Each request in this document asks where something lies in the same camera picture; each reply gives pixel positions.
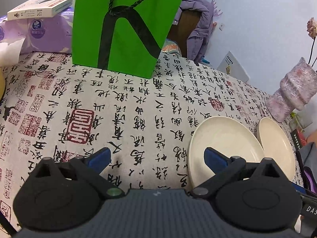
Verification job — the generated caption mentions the green paper bag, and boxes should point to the green paper bag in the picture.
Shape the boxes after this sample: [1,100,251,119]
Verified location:
[72,0,191,79]

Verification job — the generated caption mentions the cream plate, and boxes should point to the cream plate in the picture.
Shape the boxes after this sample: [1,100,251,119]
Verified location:
[189,116,265,191]
[257,117,296,182]

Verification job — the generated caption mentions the dried pink rose bouquet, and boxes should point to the dried pink rose bouquet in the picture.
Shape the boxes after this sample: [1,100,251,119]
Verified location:
[306,17,317,66]

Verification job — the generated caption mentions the patterned seat cushion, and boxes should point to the patterned seat cushion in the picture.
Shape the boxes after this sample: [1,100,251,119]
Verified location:
[161,39,182,56]

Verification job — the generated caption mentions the printed calligraphy tablecloth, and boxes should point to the printed calligraphy tablecloth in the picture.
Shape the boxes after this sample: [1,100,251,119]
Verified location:
[0,51,317,231]

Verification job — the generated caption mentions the pink textured vase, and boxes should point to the pink textured vase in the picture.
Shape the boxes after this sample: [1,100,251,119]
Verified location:
[266,57,317,123]

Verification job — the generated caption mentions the white flat box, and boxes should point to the white flat box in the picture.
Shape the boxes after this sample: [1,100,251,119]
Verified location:
[7,0,73,21]

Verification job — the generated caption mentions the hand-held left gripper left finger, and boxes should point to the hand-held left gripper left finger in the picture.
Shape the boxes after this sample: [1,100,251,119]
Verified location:
[32,147,125,199]

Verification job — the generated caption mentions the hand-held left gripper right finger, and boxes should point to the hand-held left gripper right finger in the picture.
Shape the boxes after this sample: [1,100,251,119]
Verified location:
[190,147,284,199]

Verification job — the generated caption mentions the red-topped box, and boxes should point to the red-topped box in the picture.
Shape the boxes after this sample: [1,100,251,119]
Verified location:
[288,128,306,152]

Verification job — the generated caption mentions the grey and purple cloth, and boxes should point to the grey and purple cloth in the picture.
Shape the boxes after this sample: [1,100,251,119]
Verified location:
[296,142,317,196]

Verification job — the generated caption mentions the purple puffer jacket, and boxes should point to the purple puffer jacket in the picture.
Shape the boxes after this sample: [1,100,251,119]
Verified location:
[173,0,223,66]

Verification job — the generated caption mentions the purple tissue pack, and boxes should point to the purple tissue pack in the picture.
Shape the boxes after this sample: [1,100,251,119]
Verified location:
[0,6,75,55]

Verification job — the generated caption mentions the wooden chair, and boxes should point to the wooden chair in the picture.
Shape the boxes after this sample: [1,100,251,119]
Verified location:
[168,11,201,57]

